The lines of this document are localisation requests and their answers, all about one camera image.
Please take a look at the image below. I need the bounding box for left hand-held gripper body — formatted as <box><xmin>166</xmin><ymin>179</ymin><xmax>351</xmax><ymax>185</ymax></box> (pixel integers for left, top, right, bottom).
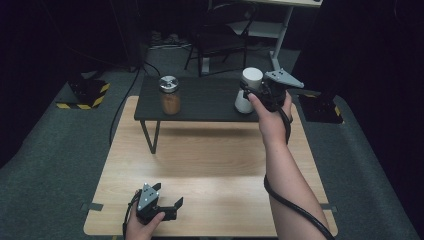
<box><xmin>136</xmin><ymin>182</ymin><xmax>177</xmax><ymax>225</ymax></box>

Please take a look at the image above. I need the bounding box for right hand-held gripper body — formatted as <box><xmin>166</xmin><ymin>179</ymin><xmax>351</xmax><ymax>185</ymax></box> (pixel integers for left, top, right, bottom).
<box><xmin>261</xmin><ymin>68</ymin><xmax>305</xmax><ymax>113</ymax></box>

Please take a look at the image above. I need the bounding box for white cylindrical container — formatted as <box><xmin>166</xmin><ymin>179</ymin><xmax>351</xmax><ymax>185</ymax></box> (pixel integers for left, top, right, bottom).
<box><xmin>234</xmin><ymin>66</ymin><xmax>265</xmax><ymax>115</ymax></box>

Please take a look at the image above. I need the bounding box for black low shelf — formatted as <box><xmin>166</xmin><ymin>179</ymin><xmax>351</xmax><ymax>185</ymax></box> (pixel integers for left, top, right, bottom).
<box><xmin>133</xmin><ymin>75</ymin><xmax>268</xmax><ymax>155</ymax></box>

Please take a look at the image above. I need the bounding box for glass jar with silver lid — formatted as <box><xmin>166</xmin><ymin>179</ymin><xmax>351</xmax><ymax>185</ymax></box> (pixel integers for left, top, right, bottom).
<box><xmin>158</xmin><ymin>75</ymin><xmax>182</xmax><ymax>116</ymax></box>

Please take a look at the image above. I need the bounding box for person's left hand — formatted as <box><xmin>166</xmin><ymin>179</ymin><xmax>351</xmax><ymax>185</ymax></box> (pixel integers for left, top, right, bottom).
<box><xmin>125</xmin><ymin>207</ymin><xmax>166</xmax><ymax>240</ymax></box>

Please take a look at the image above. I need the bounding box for person's right hand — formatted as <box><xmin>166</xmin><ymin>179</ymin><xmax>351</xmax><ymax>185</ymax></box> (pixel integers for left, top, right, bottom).
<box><xmin>248</xmin><ymin>91</ymin><xmax>294</xmax><ymax>147</ymax></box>

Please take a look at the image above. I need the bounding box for yellow-black striped stand base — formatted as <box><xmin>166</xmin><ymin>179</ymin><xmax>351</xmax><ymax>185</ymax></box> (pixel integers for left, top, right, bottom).
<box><xmin>55</xmin><ymin>77</ymin><xmax>111</xmax><ymax>111</ymax></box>
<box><xmin>297</xmin><ymin>90</ymin><xmax>345</xmax><ymax>125</ymax></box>

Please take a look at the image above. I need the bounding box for white desk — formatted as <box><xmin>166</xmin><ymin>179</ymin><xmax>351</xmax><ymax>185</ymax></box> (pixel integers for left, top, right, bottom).
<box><xmin>209</xmin><ymin>0</ymin><xmax>325</xmax><ymax>72</ymax></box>

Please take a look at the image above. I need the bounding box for black chair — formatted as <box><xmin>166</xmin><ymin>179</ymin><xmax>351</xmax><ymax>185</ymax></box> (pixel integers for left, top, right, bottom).
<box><xmin>184</xmin><ymin>2</ymin><xmax>258</xmax><ymax>78</ymax></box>

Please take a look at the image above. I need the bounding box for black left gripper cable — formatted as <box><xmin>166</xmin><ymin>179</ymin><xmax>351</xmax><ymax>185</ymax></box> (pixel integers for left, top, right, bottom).
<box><xmin>121</xmin><ymin>189</ymin><xmax>142</xmax><ymax>240</ymax></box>

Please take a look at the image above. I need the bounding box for black floor cable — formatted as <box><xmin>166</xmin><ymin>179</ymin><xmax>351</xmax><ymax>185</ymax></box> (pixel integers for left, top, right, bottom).
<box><xmin>108</xmin><ymin>60</ymin><xmax>162</xmax><ymax>148</ymax></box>

